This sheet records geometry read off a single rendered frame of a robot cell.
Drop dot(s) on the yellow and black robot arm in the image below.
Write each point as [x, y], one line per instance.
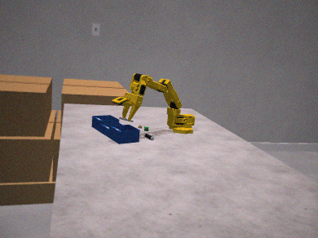
[180, 123]

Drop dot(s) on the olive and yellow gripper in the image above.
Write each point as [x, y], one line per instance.
[133, 100]

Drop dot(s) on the black aa battery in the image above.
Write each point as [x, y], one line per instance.
[149, 136]

